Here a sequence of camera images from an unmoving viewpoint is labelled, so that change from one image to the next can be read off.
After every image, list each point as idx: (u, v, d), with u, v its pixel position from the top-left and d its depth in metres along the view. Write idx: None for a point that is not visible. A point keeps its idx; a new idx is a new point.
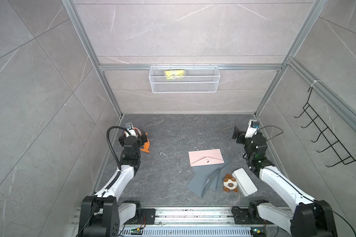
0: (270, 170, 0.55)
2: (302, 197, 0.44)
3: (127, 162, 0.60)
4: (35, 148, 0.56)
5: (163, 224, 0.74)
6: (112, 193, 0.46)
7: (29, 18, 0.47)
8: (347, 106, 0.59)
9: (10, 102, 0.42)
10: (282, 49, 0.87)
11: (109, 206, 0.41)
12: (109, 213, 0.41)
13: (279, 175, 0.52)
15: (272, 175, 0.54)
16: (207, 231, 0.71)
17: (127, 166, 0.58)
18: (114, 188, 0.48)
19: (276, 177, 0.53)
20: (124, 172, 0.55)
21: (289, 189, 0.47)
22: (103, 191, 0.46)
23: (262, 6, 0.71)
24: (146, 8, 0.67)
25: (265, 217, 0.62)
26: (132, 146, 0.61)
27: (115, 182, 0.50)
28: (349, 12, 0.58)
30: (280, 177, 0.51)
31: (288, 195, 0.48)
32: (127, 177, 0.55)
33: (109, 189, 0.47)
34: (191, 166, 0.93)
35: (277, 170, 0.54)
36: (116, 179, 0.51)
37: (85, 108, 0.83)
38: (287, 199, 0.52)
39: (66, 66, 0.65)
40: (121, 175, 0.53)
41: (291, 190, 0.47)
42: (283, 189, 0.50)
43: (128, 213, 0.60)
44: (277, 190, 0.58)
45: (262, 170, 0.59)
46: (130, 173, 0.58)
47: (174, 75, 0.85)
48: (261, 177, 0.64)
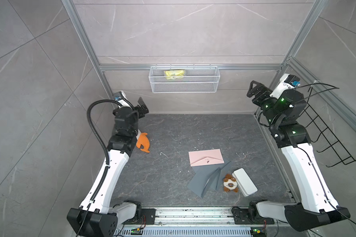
0: (301, 151, 0.42)
2: (326, 201, 0.38)
3: (117, 144, 0.48)
4: (35, 148, 0.56)
5: (163, 224, 0.74)
6: (100, 205, 0.39)
7: (29, 18, 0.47)
8: (347, 106, 0.59)
9: (10, 103, 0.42)
10: (282, 49, 0.87)
11: (96, 222, 0.37)
12: (97, 228, 0.37)
13: (311, 163, 0.41)
15: (302, 161, 0.41)
16: (207, 231, 0.71)
17: (117, 152, 0.47)
18: (103, 193, 0.41)
19: (305, 165, 0.41)
20: (113, 167, 0.45)
21: (317, 188, 0.39)
22: (88, 204, 0.39)
23: (262, 6, 0.71)
24: (146, 8, 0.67)
25: (266, 215, 0.61)
26: (124, 121, 0.49)
27: (102, 186, 0.41)
28: (349, 12, 0.58)
30: (310, 166, 0.41)
31: (309, 192, 0.40)
32: (118, 170, 0.47)
33: (95, 199, 0.40)
34: (191, 166, 0.93)
35: (311, 152, 0.42)
36: (104, 181, 0.42)
37: (85, 108, 0.83)
38: (304, 193, 0.42)
39: (66, 66, 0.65)
40: (109, 172, 0.44)
41: (317, 190, 0.39)
42: (310, 185, 0.40)
43: (128, 213, 0.59)
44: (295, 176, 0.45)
45: (293, 149, 0.43)
46: (123, 162, 0.49)
47: (174, 75, 0.87)
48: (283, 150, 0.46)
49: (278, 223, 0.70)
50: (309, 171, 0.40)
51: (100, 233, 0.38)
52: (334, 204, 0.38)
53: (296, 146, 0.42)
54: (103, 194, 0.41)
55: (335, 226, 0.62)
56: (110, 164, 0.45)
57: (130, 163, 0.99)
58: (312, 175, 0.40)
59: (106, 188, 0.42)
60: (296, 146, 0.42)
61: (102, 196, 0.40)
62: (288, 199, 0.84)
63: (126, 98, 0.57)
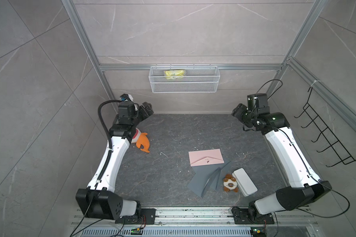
0: (282, 134, 0.46)
2: (309, 177, 0.41)
3: (117, 130, 0.53)
4: (35, 148, 0.56)
5: (163, 224, 0.74)
6: (106, 183, 0.42)
7: (29, 18, 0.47)
8: (347, 106, 0.59)
9: (10, 102, 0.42)
10: (282, 49, 0.87)
11: (104, 199, 0.39)
12: (106, 204, 0.40)
13: (292, 143, 0.45)
15: (284, 142, 0.45)
16: (207, 231, 0.71)
17: (118, 138, 0.51)
18: (109, 174, 0.43)
19: (287, 146, 0.45)
20: (115, 150, 0.48)
21: (299, 166, 0.43)
22: (96, 183, 0.42)
23: (262, 6, 0.71)
24: (146, 8, 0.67)
25: (265, 213, 0.62)
26: (126, 108, 0.54)
27: (108, 167, 0.45)
28: (349, 12, 0.58)
30: (292, 146, 0.45)
31: (293, 170, 0.44)
32: (121, 153, 0.49)
33: (102, 179, 0.42)
34: (191, 166, 0.93)
35: (291, 136, 0.46)
36: (109, 163, 0.45)
37: (85, 108, 0.83)
38: (289, 173, 0.45)
39: (66, 66, 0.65)
40: (113, 154, 0.47)
41: (299, 168, 0.42)
42: (292, 163, 0.44)
43: (129, 208, 0.60)
44: (280, 159, 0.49)
45: (275, 133, 0.47)
46: (125, 146, 0.50)
47: (174, 75, 0.85)
48: (267, 136, 0.50)
49: (278, 223, 0.73)
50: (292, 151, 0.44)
51: (107, 210, 0.42)
52: (316, 178, 0.41)
53: (278, 130, 0.47)
54: (109, 175, 0.43)
55: (335, 226, 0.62)
56: (113, 147, 0.49)
57: (130, 163, 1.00)
58: (294, 154, 0.44)
59: (111, 169, 0.44)
60: (278, 130, 0.47)
61: (107, 176, 0.43)
62: None
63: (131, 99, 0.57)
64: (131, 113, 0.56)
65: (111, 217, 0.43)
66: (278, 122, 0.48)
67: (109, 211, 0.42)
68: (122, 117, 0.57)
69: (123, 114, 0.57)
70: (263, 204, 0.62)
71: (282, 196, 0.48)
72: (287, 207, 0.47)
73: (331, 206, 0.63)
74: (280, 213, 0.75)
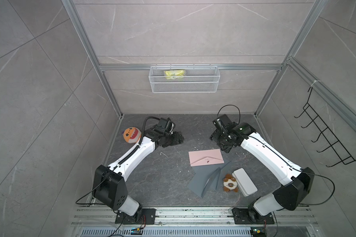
0: (253, 139, 0.51)
2: (291, 169, 0.44)
3: (152, 134, 0.60)
4: (35, 148, 0.56)
5: (163, 224, 0.74)
6: (123, 171, 0.45)
7: (28, 18, 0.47)
8: (347, 106, 0.59)
9: (10, 102, 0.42)
10: (282, 49, 0.87)
11: (114, 182, 0.42)
12: (113, 188, 0.42)
13: (265, 145, 0.50)
15: (257, 146, 0.50)
16: (207, 231, 0.71)
17: (148, 139, 0.57)
18: (127, 164, 0.48)
19: (261, 148, 0.49)
20: (142, 148, 0.53)
21: (279, 162, 0.46)
22: (115, 166, 0.46)
23: (262, 6, 0.71)
24: (146, 8, 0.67)
25: (266, 213, 0.61)
26: (167, 121, 0.64)
27: (129, 158, 0.49)
28: (349, 12, 0.58)
30: (266, 147, 0.49)
31: (277, 168, 0.46)
32: (144, 154, 0.53)
33: (121, 165, 0.47)
34: (191, 166, 0.93)
35: (262, 138, 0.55)
36: (131, 155, 0.50)
37: (85, 108, 0.83)
38: (276, 172, 0.47)
39: (66, 66, 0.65)
40: (138, 150, 0.52)
41: (281, 164, 0.46)
42: (273, 161, 0.47)
43: (129, 209, 0.60)
44: (262, 161, 0.50)
45: (246, 140, 0.52)
46: (150, 149, 0.55)
47: (174, 75, 0.87)
48: (244, 146, 0.54)
49: (278, 224, 0.70)
50: (267, 151, 0.48)
51: (111, 195, 0.43)
52: (297, 168, 0.44)
53: (248, 137, 0.52)
54: (128, 164, 0.48)
55: (335, 226, 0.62)
56: (140, 146, 0.54)
57: None
58: (271, 153, 0.48)
59: (131, 161, 0.49)
60: (248, 138, 0.52)
61: (126, 165, 0.47)
62: None
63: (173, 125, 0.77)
64: (167, 127, 0.66)
65: (111, 204, 0.43)
66: (244, 130, 0.54)
67: (113, 196, 0.43)
68: (159, 127, 0.65)
69: (161, 125, 0.65)
70: (262, 205, 0.61)
71: (279, 198, 0.48)
72: (289, 208, 0.46)
73: (331, 206, 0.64)
74: (279, 213, 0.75)
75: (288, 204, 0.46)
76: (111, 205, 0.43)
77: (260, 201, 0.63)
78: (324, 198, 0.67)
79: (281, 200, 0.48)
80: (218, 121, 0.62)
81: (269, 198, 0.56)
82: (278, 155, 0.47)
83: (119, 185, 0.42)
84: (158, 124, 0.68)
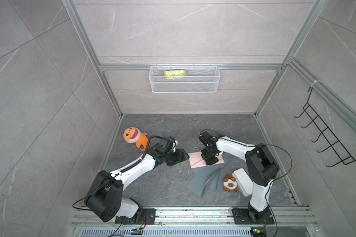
0: (221, 138, 0.70)
2: (247, 146, 0.57)
3: (153, 152, 0.62)
4: (35, 148, 0.56)
5: (163, 224, 0.74)
6: (123, 178, 0.46)
7: (28, 18, 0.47)
8: (347, 106, 0.59)
9: (10, 102, 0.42)
10: (282, 49, 0.87)
11: (113, 190, 0.42)
12: (111, 196, 0.42)
13: (229, 140, 0.66)
15: (224, 142, 0.66)
16: (207, 231, 0.71)
17: (150, 157, 0.59)
18: (128, 174, 0.49)
19: (226, 142, 0.65)
20: (143, 163, 0.55)
21: (238, 146, 0.60)
22: (116, 174, 0.48)
23: (262, 6, 0.71)
24: (146, 8, 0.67)
25: (264, 207, 0.63)
26: (166, 141, 0.66)
27: (130, 169, 0.51)
28: (349, 12, 0.58)
30: (230, 141, 0.64)
31: (239, 150, 0.59)
32: (144, 169, 0.56)
33: (122, 174, 0.48)
34: (192, 167, 0.92)
35: (227, 138, 0.69)
36: (133, 167, 0.52)
37: (85, 108, 0.84)
38: (240, 154, 0.59)
39: (66, 66, 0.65)
40: (139, 164, 0.54)
41: (240, 145, 0.59)
42: (235, 147, 0.61)
43: (127, 211, 0.59)
44: (232, 153, 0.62)
45: (217, 142, 0.69)
46: (149, 166, 0.58)
47: (174, 75, 0.87)
48: (218, 148, 0.71)
49: (278, 224, 0.73)
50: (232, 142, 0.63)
51: (108, 203, 0.42)
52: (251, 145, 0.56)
53: (219, 139, 0.70)
54: (129, 174, 0.49)
55: (335, 226, 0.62)
56: (142, 160, 0.56)
57: None
58: (233, 142, 0.63)
59: (132, 172, 0.50)
60: (218, 139, 0.69)
61: (127, 174, 0.49)
62: (288, 199, 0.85)
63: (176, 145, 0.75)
64: (168, 147, 0.69)
65: (102, 214, 0.42)
66: (216, 137, 0.73)
67: (109, 204, 0.42)
68: (160, 146, 0.67)
69: (161, 144, 0.67)
70: (257, 201, 0.63)
71: (253, 176, 0.55)
72: (263, 181, 0.51)
73: (331, 206, 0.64)
74: (280, 213, 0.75)
75: (259, 177, 0.52)
76: (103, 215, 0.42)
77: (254, 197, 0.64)
78: (325, 199, 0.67)
79: (255, 178, 0.54)
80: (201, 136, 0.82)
81: (255, 187, 0.60)
82: (238, 142, 0.62)
83: (116, 194, 0.42)
84: (159, 142, 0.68)
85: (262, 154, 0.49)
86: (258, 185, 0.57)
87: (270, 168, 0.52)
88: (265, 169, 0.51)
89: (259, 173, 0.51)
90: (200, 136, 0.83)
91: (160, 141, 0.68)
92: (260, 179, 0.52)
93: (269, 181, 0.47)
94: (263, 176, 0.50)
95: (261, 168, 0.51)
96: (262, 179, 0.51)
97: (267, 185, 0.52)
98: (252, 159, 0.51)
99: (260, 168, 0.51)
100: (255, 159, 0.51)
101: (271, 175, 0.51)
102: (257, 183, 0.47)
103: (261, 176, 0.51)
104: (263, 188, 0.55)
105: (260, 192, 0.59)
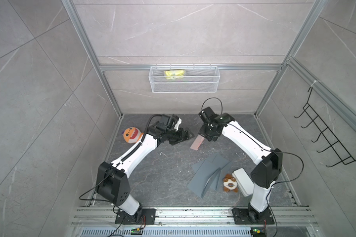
0: (230, 125, 0.56)
2: (263, 149, 0.50)
3: (153, 130, 0.59)
4: (35, 148, 0.56)
5: (163, 224, 0.74)
6: (125, 168, 0.46)
7: (29, 18, 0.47)
8: (347, 106, 0.59)
9: (10, 103, 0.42)
10: (282, 49, 0.87)
11: (117, 179, 0.42)
12: (116, 184, 0.43)
13: (241, 132, 0.55)
15: (235, 132, 0.55)
16: (207, 231, 0.71)
17: (150, 137, 0.56)
18: (130, 161, 0.48)
19: (239, 134, 0.54)
20: (144, 145, 0.53)
21: (252, 145, 0.51)
22: (117, 163, 0.46)
23: (262, 6, 0.71)
24: (146, 8, 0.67)
25: (264, 207, 0.62)
26: (168, 117, 0.63)
27: (131, 155, 0.49)
28: (349, 12, 0.58)
30: (241, 134, 0.54)
31: (250, 150, 0.53)
32: (146, 151, 0.54)
33: (124, 162, 0.47)
34: (191, 167, 0.92)
35: (238, 126, 0.56)
36: (133, 153, 0.50)
37: (85, 108, 0.84)
38: (248, 152, 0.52)
39: (66, 66, 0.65)
40: (140, 147, 0.52)
41: (254, 145, 0.51)
42: (247, 145, 0.53)
43: (130, 208, 0.60)
44: (239, 145, 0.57)
45: (225, 128, 0.58)
46: (151, 147, 0.56)
47: (174, 75, 0.87)
48: (223, 133, 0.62)
49: (278, 224, 0.73)
50: (243, 137, 0.53)
51: (116, 191, 0.44)
52: (267, 148, 0.50)
53: (227, 125, 0.57)
54: (130, 161, 0.48)
55: (335, 225, 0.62)
56: (142, 143, 0.53)
57: None
58: (245, 137, 0.53)
59: (134, 158, 0.49)
60: (227, 125, 0.56)
61: (129, 162, 0.47)
62: (288, 199, 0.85)
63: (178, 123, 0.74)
64: (169, 124, 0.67)
65: (114, 200, 0.45)
66: (223, 118, 0.58)
67: (117, 192, 0.43)
68: (161, 124, 0.64)
69: (162, 122, 0.63)
70: (258, 201, 0.62)
71: (255, 177, 0.54)
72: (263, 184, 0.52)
73: (331, 206, 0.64)
74: (280, 213, 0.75)
75: (262, 181, 0.52)
76: (114, 201, 0.45)
77: (254, 197, 0.64)
78: (325, 199, 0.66)
79: (257, 180, 0.53)
80: (202, 112, 0.68)
81: (257, 188, 0.59)
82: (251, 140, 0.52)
83: (122, 182, 0.43)
84: (160, 120, 0.64)
85: (274, 159, 0.53)
86: (259, 186, 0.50)
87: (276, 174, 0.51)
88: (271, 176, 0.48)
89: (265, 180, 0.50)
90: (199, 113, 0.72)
91: (161, 119, 0.63)
92: (262, 182, 0.52)
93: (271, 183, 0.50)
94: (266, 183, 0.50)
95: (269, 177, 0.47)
96: (265, 183, 0.51)
97: (269, 187, 0.52)
98: (268, 168, 0.46)
99: (268, 176, 0.48)
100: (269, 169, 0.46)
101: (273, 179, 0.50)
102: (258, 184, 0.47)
103: (265, 180, 0.50)
104: (264, 190, 0.55)
105: (261, 193, 0.58)
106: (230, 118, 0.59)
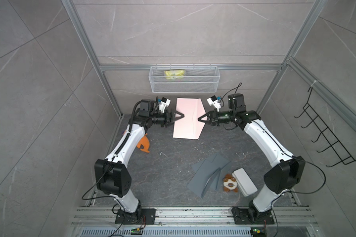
0: (254, 123, 0.56)
2: (284, 153, 0.48)
3: (138, 119, 0.60)
4: (35, 148, 0.56)
5: (163, 224, 0.74)
6: (122, 158, 0.47)
7: (28, 18, 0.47)
8: (347, 106, 0.59)
9: (10, 102, 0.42)
10: (282, 49, 0.87)
11: (117, 171, 0.44)
12: (117, 176, 0.44)
13: (265, 131, 0.54)
15: (257, 131, 0.54)
16: (207, 231, 0.71)
17: (137, 126, 0.57)
18: (124, 151, 0.49)
19: (260, 133, 0.54)
20: (133, 135, 0.54)
21: (273, 146, 0.50)
22: (112, 156, 0.48)
23: (262, 6, 0.71)
24: (146, 8, 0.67)
25: (266, 209, 0.62)
26: (148, 102, 0.62)
27: (124, 146, 0.50)
28: (349, 12, 0.58)
30: (265, 133, 0.53)
31: (270, 151, 0.50)
32: (137, 139, 0.56)
33: (118, 154, 0.48)
34: (191, 166, 0.93)
35: (262, 125, 0.56)
36: (125, 143, 0.51)
37: (85, 108, 0.84)
38: (267, 153, 0.52)
39: (66, 67, 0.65)
40: (130, 137, 0.53)
41: (275, 147, 0.49)
42: (268, 147, 0.51)
43: (131, 204, 0.61)
44: (257, 143, 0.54)
45: (249, 124, 0.57)
46: (141, 134, 0.58)
47: (174, 75, 0.87)
48: (244, 130, 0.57)
49: (278, 224, 0.73)
50: (266, 137, 0.52)
51: (119, 182, 0.45)
52: (289, 153, 0.48)
53: (250, 121, 0.57)
54: (125, 152, 0.49)
55: (335, 225, 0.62)
56: (131, 133, 0.55)
57: (130, 163, 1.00)
58: (267, 137, 0.52)
59: (127, 148, 0.50)
60: (251, 122, 0.57)
61: (123, 153, 0.49)
62: (288, 199, 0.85)
63: (165, 104, 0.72)
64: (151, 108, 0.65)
65: (118, 191, 0.46)
66: (250, 115, 0.59)
67: (119, 183, 0.45)
68: (143, 110, 0.64)
69: (144, 108, 0.63)
70: (262, 202, 0.62)
71: (269, 180, 0.52)
72: (275, 189, 0.50)
73: (331, 206, 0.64)
74: (280, 213, 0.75)
75: (275, 185, 0.49)
76: (119, 191, 0.46)
77: (260, 197, 0.63)
78: (325, 198, 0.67)
79: (270, 183, 0.51)
80: (234, 99, 0.63)
81: (266, 190, 0.58)
82: (273, 140, 0.51)
83: (123, 173, 0.45)
84: (140, 107, 0.63)
85: (293, 166, 0.50)
86: (269, 190, 0.55)
87: (291, 181, 0.48)
88: (288, 182, 0.47)
89: (278, 185, 0.48)
90: (228, 96, 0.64)
91: (140, 105, 0.63)
92: (274, 186, 0.50)
93: (283, 190, 0.48)
94: (279, 189, 0.48)
95: (285, 182, 0.46)
96: (277, 188, 0.49)
97: (279, 193, 0.50)
98: (284, 172, 0.44)
99: (283, 181, 0.46)
100: (285, 173, 0.44)
101: (288, 186, 0.48)
102: (270, 187, 0.52)
103: (277, 185, 0.48)
104: (274, 195, 0.54)
105: (269, 196, 0.57)
106: (256, 116, 0.58)
